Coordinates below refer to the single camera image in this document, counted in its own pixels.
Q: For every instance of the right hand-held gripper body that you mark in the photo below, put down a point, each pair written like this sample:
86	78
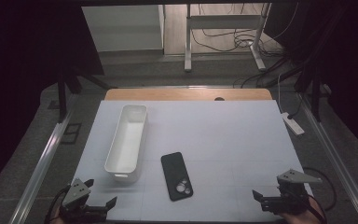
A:
293	189

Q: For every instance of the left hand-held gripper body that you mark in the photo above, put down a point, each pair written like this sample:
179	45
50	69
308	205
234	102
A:
76	193

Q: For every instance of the white plastic storage bin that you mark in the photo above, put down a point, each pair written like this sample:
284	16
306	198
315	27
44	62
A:
126	146

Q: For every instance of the person's left hand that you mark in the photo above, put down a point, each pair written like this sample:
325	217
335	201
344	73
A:
57	215

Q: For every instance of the person's right hand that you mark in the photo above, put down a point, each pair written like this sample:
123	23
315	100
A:
304	218

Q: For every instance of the black floor socket plate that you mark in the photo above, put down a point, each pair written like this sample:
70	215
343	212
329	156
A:
71	133

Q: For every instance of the white table cover sheet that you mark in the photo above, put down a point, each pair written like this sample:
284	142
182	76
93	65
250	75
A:
230	140

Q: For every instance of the white power strip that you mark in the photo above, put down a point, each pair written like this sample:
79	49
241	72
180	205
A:
293	123

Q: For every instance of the black metal stand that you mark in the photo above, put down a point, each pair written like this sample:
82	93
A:
316	93
62	93

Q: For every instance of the black curtain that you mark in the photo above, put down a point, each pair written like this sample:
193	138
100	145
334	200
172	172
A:
28	77
341	62

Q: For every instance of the white cabinet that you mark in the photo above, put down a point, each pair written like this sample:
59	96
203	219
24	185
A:
122	28

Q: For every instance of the aluminium frame rail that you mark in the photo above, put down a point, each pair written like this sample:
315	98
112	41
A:
42	161
338	161

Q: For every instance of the white desk frame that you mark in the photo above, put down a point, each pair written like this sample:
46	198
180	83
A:
223	21

